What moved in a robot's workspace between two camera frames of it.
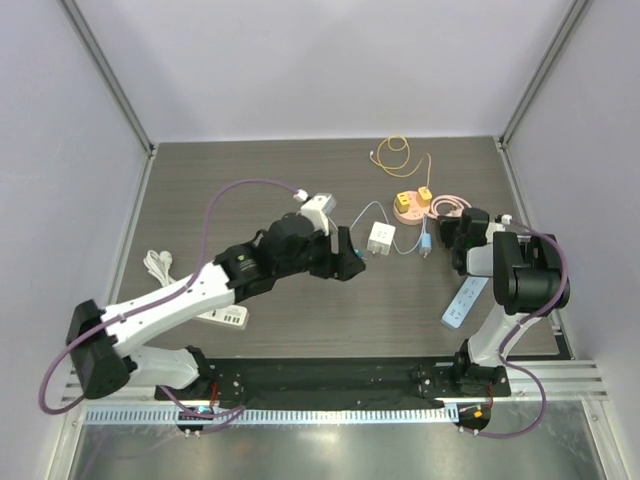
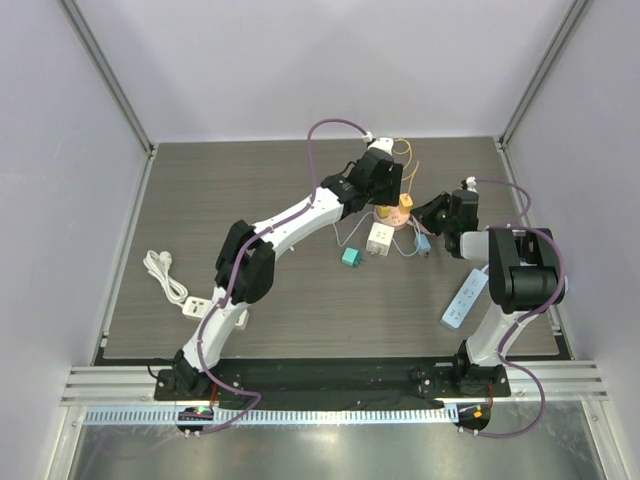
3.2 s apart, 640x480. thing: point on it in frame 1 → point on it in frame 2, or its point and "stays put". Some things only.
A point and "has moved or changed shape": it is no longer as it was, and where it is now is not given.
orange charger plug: [424, 196] → [406, 203]
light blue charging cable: [387, 221] → [358, 228]
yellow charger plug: [402, 202] → [383, 212]
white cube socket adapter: [380, 238] stays put
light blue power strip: [464, 300] stays put
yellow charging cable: [402, 148] has moved or changed shape
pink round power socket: [415, 214] has moved or changed shape
